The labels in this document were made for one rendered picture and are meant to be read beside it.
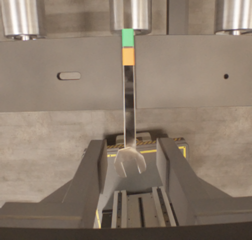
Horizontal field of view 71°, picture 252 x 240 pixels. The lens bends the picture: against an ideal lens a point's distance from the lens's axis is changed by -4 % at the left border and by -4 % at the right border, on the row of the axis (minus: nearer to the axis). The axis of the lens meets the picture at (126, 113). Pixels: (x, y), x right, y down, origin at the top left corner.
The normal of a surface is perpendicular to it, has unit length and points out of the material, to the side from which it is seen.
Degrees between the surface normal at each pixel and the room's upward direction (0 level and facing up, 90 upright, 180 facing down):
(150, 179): 0
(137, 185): 0
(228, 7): 48
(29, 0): 42
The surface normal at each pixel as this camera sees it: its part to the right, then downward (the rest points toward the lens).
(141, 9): 0.43, 0.22
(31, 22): 0.67, 0.17
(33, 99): 0.00, 0.25
